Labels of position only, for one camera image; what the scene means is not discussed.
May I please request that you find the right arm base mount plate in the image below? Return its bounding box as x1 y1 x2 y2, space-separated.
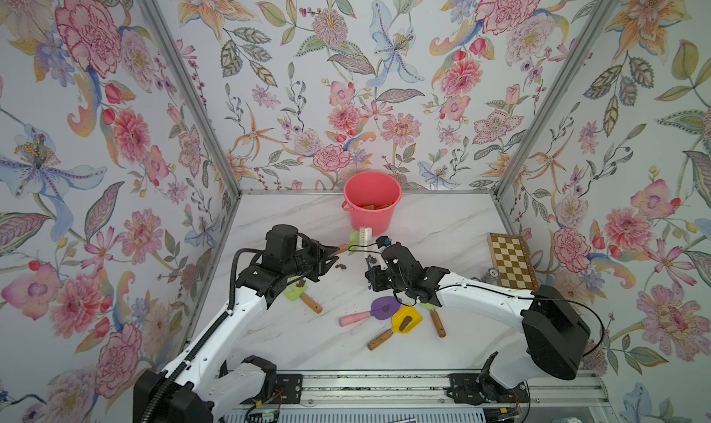
445 373 531 406

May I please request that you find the aluminium rail frame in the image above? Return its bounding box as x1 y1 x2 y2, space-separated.
135 368 618 423

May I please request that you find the yellow scoop wooden handle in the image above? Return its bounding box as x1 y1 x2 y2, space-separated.
367 306 422 351

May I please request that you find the pink plastic bucket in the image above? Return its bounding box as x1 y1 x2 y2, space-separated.
342 171 403 236

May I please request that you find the green hand rake wooden handle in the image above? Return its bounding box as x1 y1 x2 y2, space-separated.
283 280 322 314

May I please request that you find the brown white chessboard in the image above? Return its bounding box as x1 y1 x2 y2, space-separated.
488 233 539 291

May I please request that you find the purple trowel pink handle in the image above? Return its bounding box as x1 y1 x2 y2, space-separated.
339 296 401 327

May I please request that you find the white blue brush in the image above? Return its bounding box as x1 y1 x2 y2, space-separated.
358 228 372 250

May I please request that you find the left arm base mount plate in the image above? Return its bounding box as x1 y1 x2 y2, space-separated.
238 373 304 406

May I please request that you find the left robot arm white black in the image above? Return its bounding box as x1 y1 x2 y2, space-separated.
133 224 340 422

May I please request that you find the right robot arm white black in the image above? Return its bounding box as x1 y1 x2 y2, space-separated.
366 236 591 390

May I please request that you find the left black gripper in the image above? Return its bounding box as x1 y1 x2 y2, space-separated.
282 238 342 283

